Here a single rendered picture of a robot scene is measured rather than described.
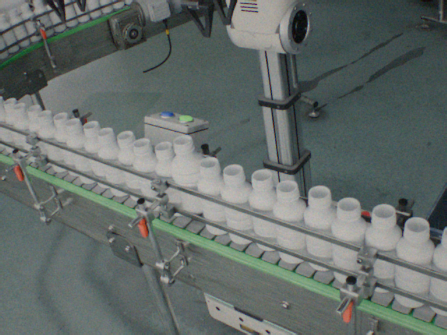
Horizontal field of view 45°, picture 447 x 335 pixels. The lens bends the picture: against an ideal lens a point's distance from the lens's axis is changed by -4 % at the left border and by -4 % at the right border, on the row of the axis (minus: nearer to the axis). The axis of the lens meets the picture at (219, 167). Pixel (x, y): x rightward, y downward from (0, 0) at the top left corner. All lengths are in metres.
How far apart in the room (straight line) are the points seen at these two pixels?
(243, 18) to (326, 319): 0.89
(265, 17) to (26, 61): 1.25
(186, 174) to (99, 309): 1.49
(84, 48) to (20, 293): 1.18
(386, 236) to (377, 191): 1.90
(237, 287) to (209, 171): 0.27
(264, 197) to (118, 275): 1.68
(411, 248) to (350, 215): 0.11
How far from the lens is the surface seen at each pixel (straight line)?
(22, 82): 2.48
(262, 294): 1.13
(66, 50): 2.55
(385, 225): 0.89
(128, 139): 1.20
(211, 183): 1.05
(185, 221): 1.19
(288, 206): 0.96
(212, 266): 1.17
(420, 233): 0.86
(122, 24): 2.51
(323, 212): 0.94
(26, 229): 3.11
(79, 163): 1.36
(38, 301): 2.66
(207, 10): 1.01
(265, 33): 1.57
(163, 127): 1.31
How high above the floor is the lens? 1.75
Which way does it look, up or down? 35 degrees down
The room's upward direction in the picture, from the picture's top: 12 degrees counter-clockwise
